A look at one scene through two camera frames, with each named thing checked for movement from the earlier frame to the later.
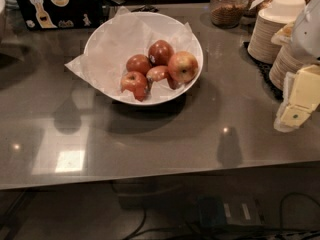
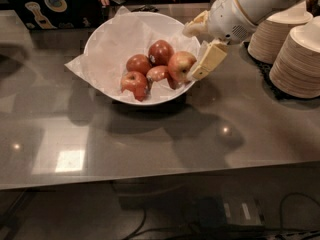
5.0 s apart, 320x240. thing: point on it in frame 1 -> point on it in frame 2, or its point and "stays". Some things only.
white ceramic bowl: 143,58 stays
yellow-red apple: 182,67 stays
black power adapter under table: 219,211 stays
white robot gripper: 307,34 -> 224,17
